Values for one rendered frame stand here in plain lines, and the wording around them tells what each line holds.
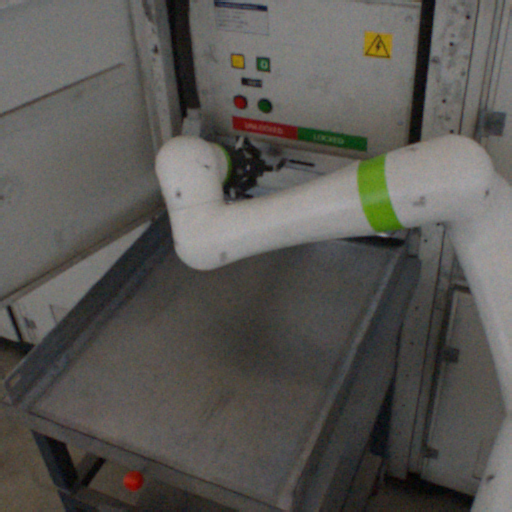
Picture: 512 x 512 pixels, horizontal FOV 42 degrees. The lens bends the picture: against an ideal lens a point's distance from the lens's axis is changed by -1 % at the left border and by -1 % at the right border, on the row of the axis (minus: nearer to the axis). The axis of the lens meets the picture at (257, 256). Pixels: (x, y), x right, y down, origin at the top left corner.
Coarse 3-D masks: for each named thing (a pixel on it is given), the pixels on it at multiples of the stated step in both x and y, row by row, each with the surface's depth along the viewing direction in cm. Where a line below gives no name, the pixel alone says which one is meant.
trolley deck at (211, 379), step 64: (256, 256) 153; (320, 256) 151; (384, 256) 150; (128, 320) 138; (192, 320) 137; (256, 320) 136; (320, 320) 135; (384, 320) 134; (64, 384) 125; (128, 384) 125; (192, 384) 124; (256, 384) 123; (320, 384) 122; (128, 448) 113; (192, 448) 113; (256, 448) 112
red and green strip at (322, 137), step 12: (240, 120) 152; (252, 120) 151; (264, 132) 151; (276, 132) 150; (288, 132) 149; (300, 132) 147; (312, 132) 146; (324, 132) 145; (336, 132) 143; (324, 144) 146; (336, 144) 145; (348, 144) 144; (360, 144) 143
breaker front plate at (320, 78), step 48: (192, 0) 139; (240, 0) 134; (288, 0) 130; (336, 0) 126; (240, 48) 141; (288, 48) 136; (336, 48) 132; (288, 96) 143; (336, 96) 138; (384, 96) 134; (288, 144) 151; (384, 144) 140
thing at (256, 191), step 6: (258, 186) 161; (246, 192) 163; (252, 192) 162; (258, 192) 161; (264, 192) 160; (270, 192) 159; (228, 198) 166; (234, 198) 165; (246, 198) 164; (408, 228) 149; (402, 234) 151
